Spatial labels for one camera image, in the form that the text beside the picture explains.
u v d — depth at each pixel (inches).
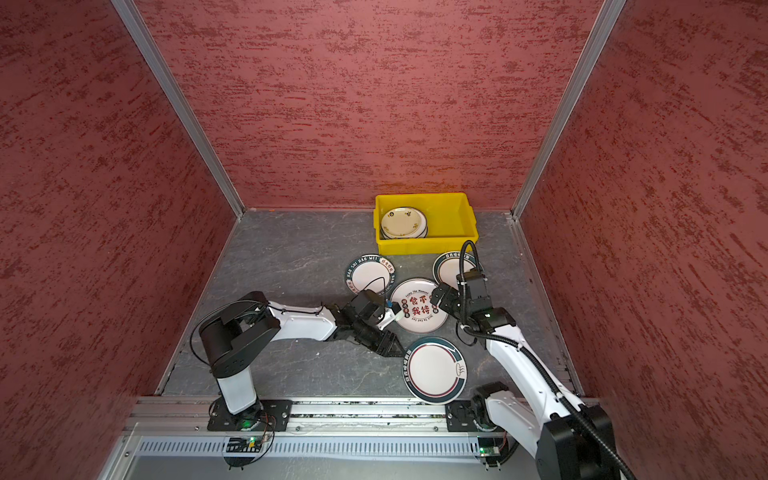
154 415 30.2
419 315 36.3
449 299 29.7
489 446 27.9
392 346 30.6
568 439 15.3
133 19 28.1
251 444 27.7
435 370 32.2
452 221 46.0
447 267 41.4
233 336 19.2
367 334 29.9
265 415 28.7
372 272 39.8
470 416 29.0
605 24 28.6
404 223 43.4
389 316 31.9
